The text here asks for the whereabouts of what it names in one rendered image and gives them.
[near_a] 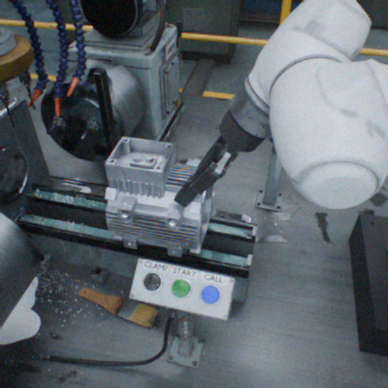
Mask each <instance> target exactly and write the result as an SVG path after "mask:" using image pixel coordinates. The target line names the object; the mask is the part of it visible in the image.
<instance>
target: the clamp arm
mask: <svg viewBox="0 0 388 388"><path fill-rule="evenodd" d="M93 82H94V84H95V86H96V90H97V100H98V103H99V108H100V116H101V121H102V125H103V130H104V134H105V136H104V137H103V138H104V141H106V143H107V156H108V157H109V156H110V154H111V153H112V151H113V150H114V149H115V147H116V146H117V144H118V140H117V134H116V129H115V124H114V118H113V109H112V103H111V102H112V99H111V93H110V87H109V83H108V78H107V70H106V69H105V68H98V69H97V70H96V71H95V72H94V78H93Z"/></svg>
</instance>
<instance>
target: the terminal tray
mask: <svg viewBox="0 0 388 388"><path fill-rule="evenodd" d="M130 153H131V154H130ZM143 153H144V154H143ZM147 153H148V154H147ZM156 153H157V154H156ZM133 154H134V155H133ZM153 154H154V155H155V157H154V155H153ZM131 156H132V157H131ZM161 156H162V160H161ZM130 160H131V162H129V161H130ZM159 161H160V162H162V163H163V161H164V163H163V164H161V163H160V162H159ZM128 162H129V163H130V164H129V163H128ZM176 163H177V149H176V144H172V143H165V142H159V141H152V140H146V139H135V138H128V137H122V139H121V140H120V142H119V144H117V146H116V147H115V149H114V150H113V151H112V153H111V154H110V156H109V158H108V159H107V162H106V163H105V167H106V170H107V181H108V185H109V187H110V188H115V189H118V190H119V193H121V192H122V191H123V193H124V194H126V193H127V192H129V195H132V194H133V193H135V196H138V194H140V196H141V197H143V196H144V195H146V197H149V196H152V198H153V199H154V198H155V197H158V199H161V198H164V196H165V185H166V181H167V179H168V177H169V173H170V171H171V168H172V166H173V165H175V164H176ZM160 164H161V165H160ZM153 168H154V170H153Z"/></svg>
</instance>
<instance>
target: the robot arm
mask: <svg viewBox="0 0 388 388"><path fill-rule="evenodd" d="M371 25H372V22H371V19H370V18H369V16H367V14H366V13H365V12H364V11H363V10H362V8H361V7H360V5H359V3H357V2H356V1H355V0H304V2H303V3H301V4H300V5H299V6H298V7H297V8H296V9H294V10H293V11H292V12H291V14H290V15H289V16H288V17H287V19H286V20H284V21H283V22H282V23H281V25H280V26H279V27H278V30H277V31H276V32H275V33H274V34H273V35H272V36H271V37H270V39H269V40H268V42H267V43H266V44H265V45H264V49H263V50H262V52H261V53H260V55H259V56H258V57H257V60H256V63H255V66H254V68H253V69H252V70H251V72H250V75H249V76H248V77H247V78H246V79H245V81H244V83H243V84H242V85H241V86H240V87H239V88H238V90H237V92H236V94H235V95H234V97H233V99H232V101H231V102H230V109H229V110H228V111H227V113H225V114H224V116H223V117H222V118H221V119H220V120H219V123H218V129H219V132H220V135H219V136H218V137H217V141H216V143H215V144H214V145H213V146H212V147H211V148H210V149H209V151H208V152H207V153H206V155H205V156H204V158H203V159H202V160H201V162H200V163H199V164H198V166H197V167H198V168H197V170H196V171H195V172H194V176H195V177H194V176H192V175H191V177H190V178H188V179H187V181H186V183H185V184H184V185H183V186H182V187H181V188H180V189H179V191H178V193H177V195H176V196H175V198H174V200H173V201H174V202H176V203H177V204H180V205H182V206H183V207H185V208H186V207H187V206H188V204H190V203H191V202H192V201H193V200H194V199H195V197H196V196H197V195H202V194H203V193H204V192H205V191H206V190H207V189H208V188H209V187H211V186H212V185H213V184H214V183H215V182H216V181H217V180H218V179H219V178H222V177H223V176H225V174H226V171H225V169H224V168H225V167H226V166H227V165H229V164H230V163H231V162H233V161H235V159H236V157H237V155H238V153H237V152H253V151H254V150H255V149H256V148H257V147H258V146H259V145H260V144H261V143H262V142H263V141H264V140H265V139H269V138H272V140H273V143H274V147H275V151H276V155H277V157H278V159H279V161H280V163H281V166H282V167H283V168H284V170H285V172H286V173H287V175H288V176H289V178H290V182H291V184H292V185H293V186H294V188H295V189H296V190H297V191H298V192H299V193H300V194H301V195H302V196H303V197H304V198H305V199H306V200H307V201H308V202H310V203H312V204H318V205H320V206H322V207H326V208H330V209H345V208H350V207H353V206H355V205H358V204H361V203H363V202H364V201H366V200H368V199H370V198H371V197H373V196H374V195H375V194H376V193H377V192H378V189H379V188H380V187H381V186H382V184H383V182H384V181H385V179H386V177H387V175H388V66H386V65H384V64H381V63H379V62H377V61H374V60H373V59H370V60H367V61H359V62H353V60H354V59H355V57H356V56H357V55H358V54H359V53H360V52H361V49H362V48H363V46H364V44H365V39H366V38H367V35H368V32H369V29H370V27H371Z"/></svg>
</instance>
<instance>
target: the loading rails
mask: <svg viewBox="0 0 388 388"><path fill-rule="evenodd" d="M31 187H32V188H33V189H31V190H33V191H32V193H33V194H35V193H36V194H37V196H38V195H40V196H41V197H39V198H37V196H36V194H35V195H30V194H32V193H31V191H30V192H29V193H28V194H29V195H26V198H27V200H28V202H29V205H30V208H31V209H32V212H33V214H34V215H35V216H34V217H33V216H32V215H28V214H23V215H22V216H21V219H22V220H21V219H19V221H18V222H17V223H18V224H19V226H20V227H21V228H22V229H23V231H24V232H25V233H26V234H31V236H32V237H31V238H30V239H31V240H32V241H33V243H34V245H35V246H36V250H37V252H38V254H39V256H40V261H41V267H40V268H45V269H48V268H49V267H50V263H51V262H52V261H53V260H55V261H58V262H65V263H69V264H74V265H77V266H81V267H84V268H91V269H92V270H91V272H90V273H89V278H90V280H93V281H99V282H105V280H106V278H107V276H108V274H109V272H110V273H115V274H118V275H125V276H129V277H132V278H133V277H134V274H135V271H136V268H137V263H138V259H139V258H144V259H148V260H152V261H156V262H163V263H168V264H171V265H176V266H179V267H184V268H191V269H195V270H199V271H204V272H208V273H212V274H216V275H227V276H231V277H235V278H236V283H235V293H234V297H233V300H234V301H241V302H245V298H246V293H247V288H248V283H249V274H250V269H251V265H252V260H253V255H254V250H255V236H256V231H257V226H258V223H251V222H246V223H245V222H241V221H237V220H231V219H227V218H221V217H214V216H210V220H209V223H208V228H207V231H206V235H205V238H204V242H203V245H202V247H201V251H200V253H199V254H196V253H191V252H190V249H187V251H186V254H182V255H181V257H176V256H171V255H168V250H167V248H164V247H160V246H155V245H151V244H145V245H142V244H140V245H139V246H138V248H137V249H131V248H127V247H125V246H124V239H113V235H110V234H111V233H109V231H108V228H107V216H106V214H107V212H106V209H107V200H106V199H105V197H103V196H99V195H94V194H90V193H85V192H80V191H72V190H67V189H62V188H58V187H53V186H44V185H39V184H32V185H31ZM36 187H37V188H38V190H37V188H36ZM35 191H36V192H35ZM37 191H38V192H37ZM54 192H55V194H54ZM56 192H57V193H58V195H57V194H56ZM43 193H45V194H43ZM41 194H43V195H41ZM60 194H61V195H60ZM62 194H63V195H62ZM67 194H68V197H69V199H68V197H67V196H66V195H67ZM45 195H47V197H46V196H45ZM59 195H60V197H59ZM32 196H33V197H32ZM44 196H45V197H44ZM77 196H78V197H77ZM56 197H57V198H58V199H55V198H56ZM66 197H67V198H66ZM71 197H73V200H74V202H71V201H73V200H71V199H70V198H71ZM76 197H77V199H78V200H76ZM83 197H84V199H83ZM52 198H53V200H54V201H53V200H52ZM49 199H50V201H49ZM63 199H64V200H63ZM79 199H80V200H79ZM55 200H56V201H55ZM68 200H70V201H68ZM63 201H64V202H65V203H64V202H63ZM86 201H87V202H86ZM88 201H90V202H88ZM102 201H103V202H104V203H103V202H102ZM66 202H69V203H66ZM80 202H81V204H83V205H81V204H80ZM100 202H101V203H100ZM70 203H71V204H70ZM89 203H91V204H89ZM94 203H95V204H96V205H94ZM75 204H76V205H75ZM78 204H79V205H78ZM99 204H100V206H99ZM93 205H94V206H93ZM97 205H98V206H97ZM88 206H89V207H88ZM37 215H38V217H39V218H38V217H37ZM43 216H44V219H43ZM22 217H23V218H22ZM36 217H37V218H38V219H37V218H36ZM46 217H47V218H46ZM27 218H28V219H29V220H30V218H31V220H30V222H29V221H28V220H27ZM40 218H41V219H40ZM25 219H26V220H25ZM45 219H46V220H48V221H46V220H45ZM51 219H52V220H51ZM38 220H40V221H38ZM57 220H61V221H60V222H59V221H58V224H56V223H57ZM73 220H74V224H73ZM31 221H32V222H31ZM41 221H42V222H45V225H44V224H42V222H41ZM36 222H37V223H36ZM62 222H64V223H62ZM55 224H56V225H55ZM60 224H61V227H60V226H59V225H60ZM71 224H72V225H71ZM76 225H77V226H80V227H81V229H80V227H77V226H76ZM85 225H87V226H88V227H87V226H86V227H85ZM52 226H53V227H52ZM70 226H71V227H70ZM69 227H70V229H71V230H70V229H69ZM73 227H74V229H73ZM86 229H87V232H86ZM79 230H80V231H79Z"/></svg>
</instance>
